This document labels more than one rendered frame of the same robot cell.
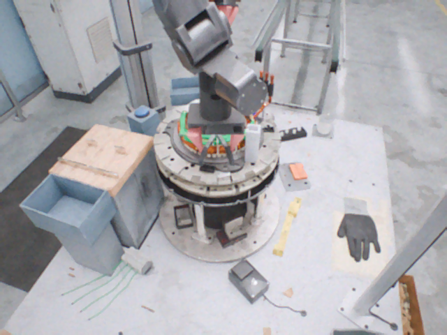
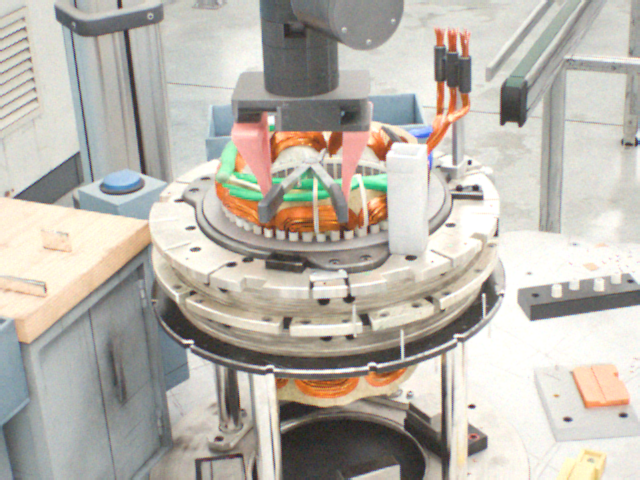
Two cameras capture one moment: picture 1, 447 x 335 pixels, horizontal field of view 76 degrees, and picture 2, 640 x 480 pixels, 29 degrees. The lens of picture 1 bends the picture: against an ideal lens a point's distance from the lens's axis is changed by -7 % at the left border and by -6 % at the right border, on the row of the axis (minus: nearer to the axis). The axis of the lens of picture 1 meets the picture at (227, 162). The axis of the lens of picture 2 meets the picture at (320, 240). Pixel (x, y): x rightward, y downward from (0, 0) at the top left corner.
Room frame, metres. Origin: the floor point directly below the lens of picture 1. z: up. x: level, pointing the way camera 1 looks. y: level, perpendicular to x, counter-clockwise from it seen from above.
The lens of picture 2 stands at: (-0.43, -0.10, 1.58)
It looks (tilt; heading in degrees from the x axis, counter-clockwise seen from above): 27 degrees down; 7
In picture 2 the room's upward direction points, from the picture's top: 3 degrees counter-clockwise
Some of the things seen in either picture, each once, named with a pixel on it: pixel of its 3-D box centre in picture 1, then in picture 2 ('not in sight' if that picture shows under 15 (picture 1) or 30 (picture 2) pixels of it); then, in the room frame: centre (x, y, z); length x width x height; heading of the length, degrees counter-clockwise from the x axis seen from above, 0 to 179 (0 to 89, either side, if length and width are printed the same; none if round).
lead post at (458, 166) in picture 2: (263, 100); (453, 116); (0.66, -0.09, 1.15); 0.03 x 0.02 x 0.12; 158
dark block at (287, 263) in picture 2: (207, 167); (286, 260); (0.47, 0.05, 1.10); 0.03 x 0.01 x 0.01; 76
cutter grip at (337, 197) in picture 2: (230, 155); (338, 202); (0.44, 0.00, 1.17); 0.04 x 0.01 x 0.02; 15
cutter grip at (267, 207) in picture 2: (202, 155); (270, 203); (0.44, 0.05, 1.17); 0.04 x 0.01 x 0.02; 169
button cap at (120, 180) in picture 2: (141, 112); (121, 180); (0.77, 0.27, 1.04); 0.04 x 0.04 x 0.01
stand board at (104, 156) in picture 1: (103, 156); (8, 262); (0.56, 0.32, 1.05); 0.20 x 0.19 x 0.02; 161
